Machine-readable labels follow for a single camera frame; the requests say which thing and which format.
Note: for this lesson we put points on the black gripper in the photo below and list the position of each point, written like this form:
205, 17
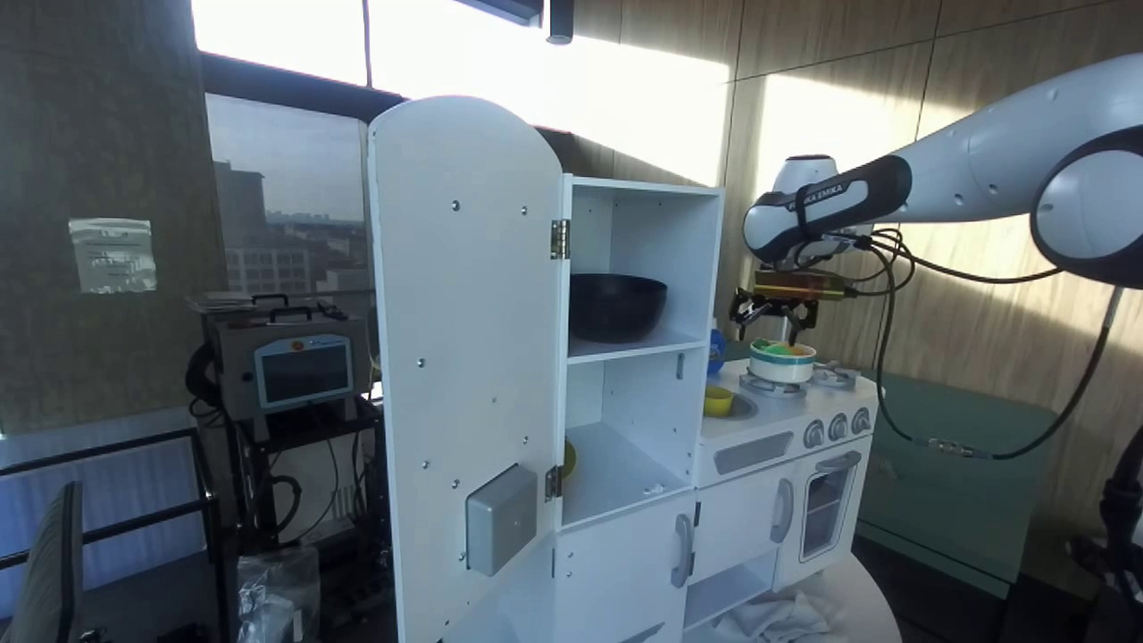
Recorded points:
799, 286

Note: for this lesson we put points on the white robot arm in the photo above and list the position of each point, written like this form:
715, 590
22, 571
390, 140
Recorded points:
988, 156

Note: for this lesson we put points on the fuzzy green plush toy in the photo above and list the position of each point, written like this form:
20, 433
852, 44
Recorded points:
779, 353

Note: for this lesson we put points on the blue toy container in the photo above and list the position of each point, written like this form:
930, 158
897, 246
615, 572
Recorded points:
718, 356

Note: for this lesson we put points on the yellow bowl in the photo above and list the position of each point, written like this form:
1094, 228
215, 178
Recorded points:
718, 402

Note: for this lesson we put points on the black bowl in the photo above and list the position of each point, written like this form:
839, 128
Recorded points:
615, 310

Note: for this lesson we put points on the white toy kitchen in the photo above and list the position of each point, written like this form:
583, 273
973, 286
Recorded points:
466, 297

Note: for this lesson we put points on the green cabinet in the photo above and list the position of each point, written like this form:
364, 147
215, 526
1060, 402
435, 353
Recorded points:
953, 476

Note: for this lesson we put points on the small yellow green object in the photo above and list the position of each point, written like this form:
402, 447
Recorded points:
570, 464

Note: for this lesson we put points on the white crumpled cloth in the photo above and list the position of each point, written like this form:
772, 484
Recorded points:
772, 617

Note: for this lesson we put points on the grey box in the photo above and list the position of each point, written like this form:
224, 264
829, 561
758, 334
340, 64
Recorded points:
503, 520

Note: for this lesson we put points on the grey device with screen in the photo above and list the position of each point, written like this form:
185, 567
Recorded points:
291, 361

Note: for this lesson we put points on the black equipment cart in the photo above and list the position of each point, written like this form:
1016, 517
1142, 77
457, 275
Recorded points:
256, 476

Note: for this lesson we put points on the clear plastic bag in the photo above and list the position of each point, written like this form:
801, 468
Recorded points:
276, 595

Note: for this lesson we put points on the taped paper sheet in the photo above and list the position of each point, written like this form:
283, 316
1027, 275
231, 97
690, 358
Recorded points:
114, 254

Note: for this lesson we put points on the mesh window shade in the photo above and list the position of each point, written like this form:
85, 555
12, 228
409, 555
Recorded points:
110, 146

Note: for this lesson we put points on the black metal railing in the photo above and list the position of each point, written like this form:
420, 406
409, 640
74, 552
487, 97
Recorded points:
110, 522

